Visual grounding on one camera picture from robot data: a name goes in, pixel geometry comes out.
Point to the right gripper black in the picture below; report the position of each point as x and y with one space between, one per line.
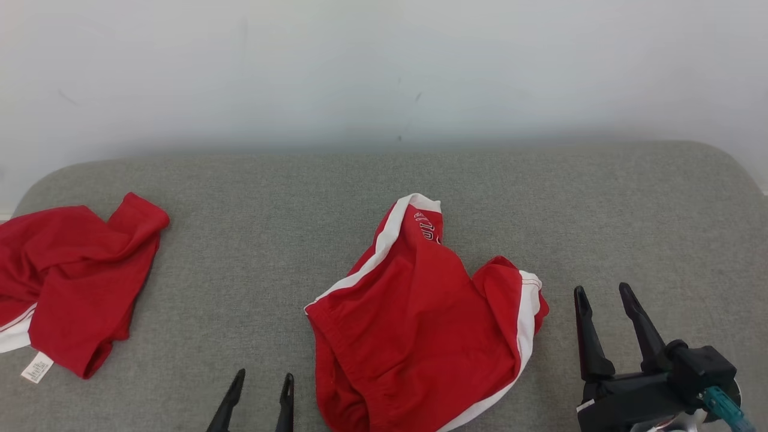
630 399

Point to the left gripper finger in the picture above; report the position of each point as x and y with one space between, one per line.
286 408
228 405

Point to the grey fabric sofa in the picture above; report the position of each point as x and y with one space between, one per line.
240 270

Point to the red shorts white stripe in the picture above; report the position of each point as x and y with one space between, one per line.
420 324

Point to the red jersey white sleeves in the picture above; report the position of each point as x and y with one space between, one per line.
78 282

